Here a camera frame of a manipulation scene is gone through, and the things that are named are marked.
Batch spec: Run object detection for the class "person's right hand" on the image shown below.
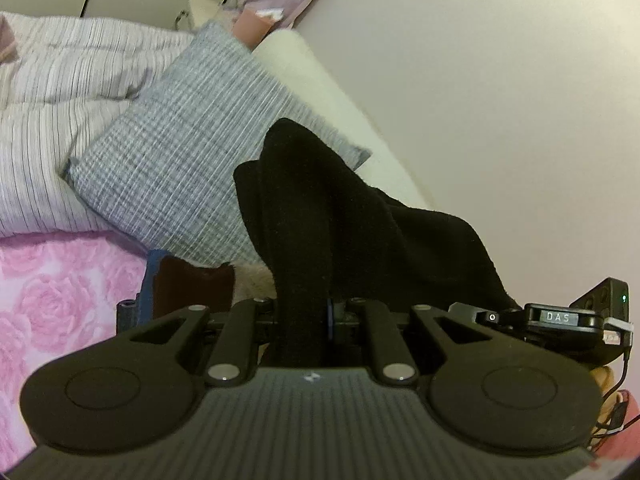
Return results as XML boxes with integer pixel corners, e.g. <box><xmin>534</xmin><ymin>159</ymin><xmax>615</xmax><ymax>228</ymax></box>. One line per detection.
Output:
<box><xmin>590</xmin><ymin>365</ymin><xmax>627</xmax><ymax>424</ymax></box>

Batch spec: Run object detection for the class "black garment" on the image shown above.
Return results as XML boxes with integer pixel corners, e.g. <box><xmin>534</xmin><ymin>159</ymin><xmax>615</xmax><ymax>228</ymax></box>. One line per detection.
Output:
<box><xmin>232</xmin><ymin>117</ymin><xmax>522</xmax><ymax>367</ymax></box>

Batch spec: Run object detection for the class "grey woven pillow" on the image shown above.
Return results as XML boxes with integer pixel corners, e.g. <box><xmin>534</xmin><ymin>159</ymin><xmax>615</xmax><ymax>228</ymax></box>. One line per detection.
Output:
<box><xmin>62</xmin><ymin>20</ymin><xmax>374</xmax><ymax>267</ymax></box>

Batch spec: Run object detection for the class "brown garment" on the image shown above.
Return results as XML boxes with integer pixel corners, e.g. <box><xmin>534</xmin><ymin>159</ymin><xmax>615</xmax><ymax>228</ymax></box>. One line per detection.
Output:
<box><xmin>152</xmin><ymin>255</ymin><xmax>237</xmax><ymax>322</ymax></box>

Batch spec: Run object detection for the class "dark blue garment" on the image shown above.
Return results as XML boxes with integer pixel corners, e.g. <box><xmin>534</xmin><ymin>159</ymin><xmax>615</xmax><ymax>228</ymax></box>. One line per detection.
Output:
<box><xmin>139</xmin><ymin>248</ymin><xmax>169</xmax><ymax>329</ymax></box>

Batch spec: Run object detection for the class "pink box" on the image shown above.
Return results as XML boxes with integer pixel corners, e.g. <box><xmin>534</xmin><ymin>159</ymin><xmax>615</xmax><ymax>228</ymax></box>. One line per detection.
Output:
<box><xmin>234</xmin><ymin>7</ymin><xmax>282</xmax><ymax>47</ymax></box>

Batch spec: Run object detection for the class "pink rose blanket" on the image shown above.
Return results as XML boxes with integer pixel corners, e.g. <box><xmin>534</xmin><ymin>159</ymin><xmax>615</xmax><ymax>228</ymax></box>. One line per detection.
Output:
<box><xmin>0</xmin><ymin>230</ymin><xmax>152</xmax><ymax>454</ymax></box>

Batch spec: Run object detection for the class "cream fuzzy cloth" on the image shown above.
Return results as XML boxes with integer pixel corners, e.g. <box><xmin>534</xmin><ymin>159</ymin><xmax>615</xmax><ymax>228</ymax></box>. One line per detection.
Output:
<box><xmin>232</xmin><ymin>262</ymin><xmax>281</xmax><ymax>307</ymax></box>

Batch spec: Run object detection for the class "cream headboard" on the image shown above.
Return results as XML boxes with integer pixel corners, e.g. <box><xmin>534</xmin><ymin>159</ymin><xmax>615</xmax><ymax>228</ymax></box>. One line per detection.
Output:
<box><xmin>252</xmin><ymin>29</ymin><xmax>434</xmax><ymax>211</ymax></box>

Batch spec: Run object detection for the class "black cable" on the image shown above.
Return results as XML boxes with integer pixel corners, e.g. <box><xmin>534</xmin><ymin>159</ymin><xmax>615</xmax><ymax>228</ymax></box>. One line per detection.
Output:
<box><xmin>587</xmin><ymin>330</ymin><xmax>640</xmax><ymax>454</ymax></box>

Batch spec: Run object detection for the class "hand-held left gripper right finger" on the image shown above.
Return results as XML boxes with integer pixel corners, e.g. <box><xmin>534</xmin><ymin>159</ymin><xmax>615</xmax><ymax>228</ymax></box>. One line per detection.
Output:
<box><xmin>325</xmin><ymin>297</ymin><xmax>474</xmax><ymax>387</ymax></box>

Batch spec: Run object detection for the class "striped quilt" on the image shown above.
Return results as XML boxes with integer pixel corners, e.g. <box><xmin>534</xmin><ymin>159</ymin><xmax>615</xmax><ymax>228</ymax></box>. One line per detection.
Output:
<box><xmin>0</xmin><ymin>10</ymin><xmax>197</xmax><ymax>239</ymax></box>

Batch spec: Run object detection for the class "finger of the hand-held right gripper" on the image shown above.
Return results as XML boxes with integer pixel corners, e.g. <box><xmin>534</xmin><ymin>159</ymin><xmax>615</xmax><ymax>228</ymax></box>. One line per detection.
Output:
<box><xmin>447</xmin><ymin>302</ymin><xmax>527</xmax><ymax>332</ymax></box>

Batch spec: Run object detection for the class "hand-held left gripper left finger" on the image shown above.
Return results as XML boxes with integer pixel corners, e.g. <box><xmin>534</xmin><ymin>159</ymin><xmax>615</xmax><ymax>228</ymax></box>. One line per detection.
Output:
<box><xmin>129</xmin><ymin>296</ymin><xmax>281</xmax><ymax>387</ymax></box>

